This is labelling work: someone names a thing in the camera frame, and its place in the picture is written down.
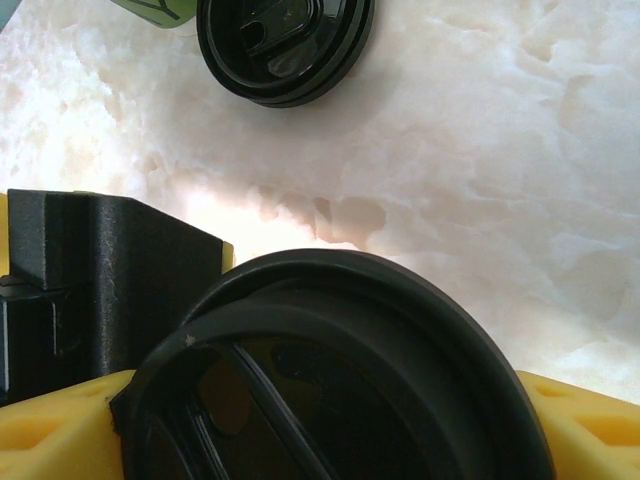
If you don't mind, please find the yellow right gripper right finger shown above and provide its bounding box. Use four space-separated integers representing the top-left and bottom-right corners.
514 369 640 480

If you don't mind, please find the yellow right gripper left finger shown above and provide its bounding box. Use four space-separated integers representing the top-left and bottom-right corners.
0 188 236 480

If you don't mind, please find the black plastic cup lid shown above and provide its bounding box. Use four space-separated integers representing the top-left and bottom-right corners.
195 0 376 110
110 248 557 480

